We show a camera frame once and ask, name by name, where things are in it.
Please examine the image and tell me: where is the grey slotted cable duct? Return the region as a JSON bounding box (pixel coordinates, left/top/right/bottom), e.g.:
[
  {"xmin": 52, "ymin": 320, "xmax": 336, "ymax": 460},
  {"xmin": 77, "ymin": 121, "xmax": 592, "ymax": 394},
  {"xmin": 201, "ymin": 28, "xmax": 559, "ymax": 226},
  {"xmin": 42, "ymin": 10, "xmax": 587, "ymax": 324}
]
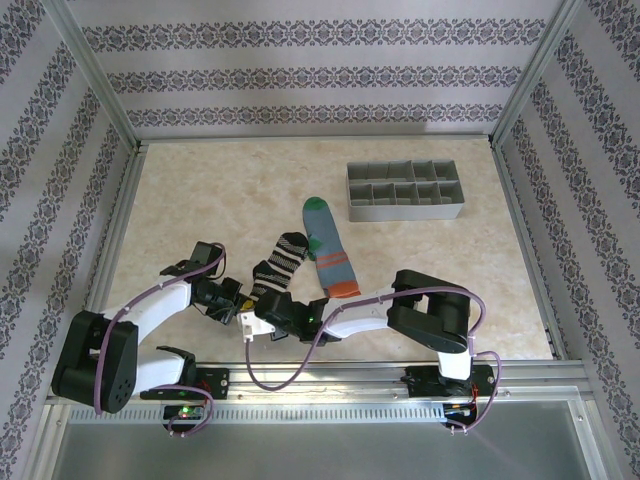
[{"xmin": 69, "ymin": 403, "xmax": 446, "ymax": 421}]

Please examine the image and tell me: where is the grey divided organizer box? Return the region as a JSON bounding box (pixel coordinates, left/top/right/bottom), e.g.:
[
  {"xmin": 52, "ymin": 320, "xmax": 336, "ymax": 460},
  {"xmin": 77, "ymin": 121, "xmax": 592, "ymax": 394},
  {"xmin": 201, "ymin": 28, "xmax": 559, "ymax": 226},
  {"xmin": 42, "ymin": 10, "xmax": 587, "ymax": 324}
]
[{"xmin": 345, "ymin": 159, "xmax": 466, "ymax": 223}]

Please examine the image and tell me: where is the aluminium frame side rail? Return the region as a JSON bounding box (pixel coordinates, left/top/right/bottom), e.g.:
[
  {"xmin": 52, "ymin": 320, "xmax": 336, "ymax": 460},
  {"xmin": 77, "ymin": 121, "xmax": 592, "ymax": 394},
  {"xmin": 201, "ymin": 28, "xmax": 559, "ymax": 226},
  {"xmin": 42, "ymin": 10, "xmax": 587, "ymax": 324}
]
[
  {"xmin": 47, "ymin": 142, "xmax": 151, "ymax": 371},
  {"xmin": 489, "ymin": 139, "xmax": 571, "ymax": 361}
]

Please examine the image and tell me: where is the aluminium mounting rail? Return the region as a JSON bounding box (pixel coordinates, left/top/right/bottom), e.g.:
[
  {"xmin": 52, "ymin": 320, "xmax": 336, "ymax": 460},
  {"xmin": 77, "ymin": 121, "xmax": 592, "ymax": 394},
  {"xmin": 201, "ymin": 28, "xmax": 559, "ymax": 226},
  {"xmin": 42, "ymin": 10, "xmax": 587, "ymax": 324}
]
[{"xmin": 47, "ymin": 362, "xmax": 594, "ymax": 401}]

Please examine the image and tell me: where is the grey green orange sock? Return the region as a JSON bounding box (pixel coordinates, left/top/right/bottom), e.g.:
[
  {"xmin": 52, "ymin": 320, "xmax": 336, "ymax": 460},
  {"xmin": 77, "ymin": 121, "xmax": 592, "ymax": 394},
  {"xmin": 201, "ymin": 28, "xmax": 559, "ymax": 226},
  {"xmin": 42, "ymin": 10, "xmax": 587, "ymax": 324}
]
[{"xmin": 302, "ymin": 197, "xmax": 362, "ymax": 300}]

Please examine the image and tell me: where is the black white striped sock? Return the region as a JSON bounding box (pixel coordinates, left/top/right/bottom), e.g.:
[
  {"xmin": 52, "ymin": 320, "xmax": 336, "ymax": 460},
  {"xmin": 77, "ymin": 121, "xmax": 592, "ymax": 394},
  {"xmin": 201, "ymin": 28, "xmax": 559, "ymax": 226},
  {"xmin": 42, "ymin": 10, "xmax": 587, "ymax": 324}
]
[{"xmin": 248, "ymin": 230, "xmax": 310, "ymax": 304}]

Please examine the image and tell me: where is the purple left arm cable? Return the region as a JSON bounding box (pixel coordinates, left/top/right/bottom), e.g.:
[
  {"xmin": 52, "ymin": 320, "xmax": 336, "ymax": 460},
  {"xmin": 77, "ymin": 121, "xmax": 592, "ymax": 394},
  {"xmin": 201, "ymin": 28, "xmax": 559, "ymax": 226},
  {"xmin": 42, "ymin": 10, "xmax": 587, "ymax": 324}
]
[{"xmin": 92, "ymin": 242, "xmax": 227, "ymax": 437}]

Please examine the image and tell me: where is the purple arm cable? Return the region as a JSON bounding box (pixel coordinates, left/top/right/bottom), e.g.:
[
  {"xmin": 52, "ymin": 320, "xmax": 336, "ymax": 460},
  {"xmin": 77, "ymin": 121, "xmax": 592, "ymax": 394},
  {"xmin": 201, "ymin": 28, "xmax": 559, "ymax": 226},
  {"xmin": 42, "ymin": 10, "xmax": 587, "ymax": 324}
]
[
  {"xmin": 244, "ymin": 285, "xmax": 504, "ymax": 437},
  {"xmin": 92, "ymin": 242, "xmax": 227, "ymax": 437}
]

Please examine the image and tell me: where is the aluminium frame crossbar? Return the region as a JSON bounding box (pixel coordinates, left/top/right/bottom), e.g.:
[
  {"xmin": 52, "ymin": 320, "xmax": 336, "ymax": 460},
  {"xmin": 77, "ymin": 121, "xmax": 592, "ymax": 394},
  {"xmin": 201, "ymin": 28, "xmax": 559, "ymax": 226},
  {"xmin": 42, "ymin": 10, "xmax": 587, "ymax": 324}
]
[{"xmin": 137, "ymin": 133, "xmax": 496, "ymax": 146}]

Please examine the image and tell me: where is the aluminium frame post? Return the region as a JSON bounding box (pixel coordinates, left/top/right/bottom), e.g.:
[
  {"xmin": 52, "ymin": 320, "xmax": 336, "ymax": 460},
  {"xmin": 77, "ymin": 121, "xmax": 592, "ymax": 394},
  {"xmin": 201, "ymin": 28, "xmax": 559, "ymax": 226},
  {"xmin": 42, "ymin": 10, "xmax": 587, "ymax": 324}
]
[
  {"xmin": 42, "ymin": 0, "xmax": 146, "ymax": 154},
  {"xmin": 487, "ymin": 0, "xmax": 594, "ymax": 149}
]

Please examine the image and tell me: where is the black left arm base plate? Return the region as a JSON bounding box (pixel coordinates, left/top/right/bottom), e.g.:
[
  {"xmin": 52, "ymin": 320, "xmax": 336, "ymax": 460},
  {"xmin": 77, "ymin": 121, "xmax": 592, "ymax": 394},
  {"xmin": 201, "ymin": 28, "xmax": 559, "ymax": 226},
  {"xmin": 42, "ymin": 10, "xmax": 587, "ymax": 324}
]
[{"xmin": 139, "ymin": 367, "xmax": 231, "ymax": 401}]

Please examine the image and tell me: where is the grey metal panel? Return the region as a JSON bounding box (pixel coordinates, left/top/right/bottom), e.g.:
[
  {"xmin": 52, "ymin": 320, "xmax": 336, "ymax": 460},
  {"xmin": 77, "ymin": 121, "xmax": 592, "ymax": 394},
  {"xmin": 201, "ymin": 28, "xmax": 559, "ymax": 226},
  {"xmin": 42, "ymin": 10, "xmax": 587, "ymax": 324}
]
[{"xmin": 49, "ymin": 419, "xmax": 596, "ymax": 480}]

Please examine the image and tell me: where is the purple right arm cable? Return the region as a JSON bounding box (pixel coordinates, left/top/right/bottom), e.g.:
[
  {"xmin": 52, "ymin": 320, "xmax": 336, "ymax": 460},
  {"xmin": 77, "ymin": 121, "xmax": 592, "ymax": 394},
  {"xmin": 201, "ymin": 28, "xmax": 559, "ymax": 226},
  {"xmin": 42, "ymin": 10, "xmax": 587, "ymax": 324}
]
[{"xmin": 244, "ymin": 285, "xmax": 504, "ymax": 437}]

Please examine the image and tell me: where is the controller board with green light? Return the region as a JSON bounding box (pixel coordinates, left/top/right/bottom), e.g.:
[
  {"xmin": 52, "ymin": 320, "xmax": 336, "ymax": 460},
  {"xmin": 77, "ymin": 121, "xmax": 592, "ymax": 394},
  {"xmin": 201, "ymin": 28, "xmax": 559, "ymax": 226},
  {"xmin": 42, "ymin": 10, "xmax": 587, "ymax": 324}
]
[{"xmin": 163, "ymin": 405, "xmax": 206, "ymax": 421}]

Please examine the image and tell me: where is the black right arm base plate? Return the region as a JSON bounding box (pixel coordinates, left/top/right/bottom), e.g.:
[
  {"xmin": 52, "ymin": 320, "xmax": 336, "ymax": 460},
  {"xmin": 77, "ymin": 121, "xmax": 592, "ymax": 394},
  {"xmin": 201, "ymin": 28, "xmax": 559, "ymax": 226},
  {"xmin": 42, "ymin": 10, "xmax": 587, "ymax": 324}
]
[{"xmin": 404, "ymin": 364, "xmax": 499, "ymax": 399}]

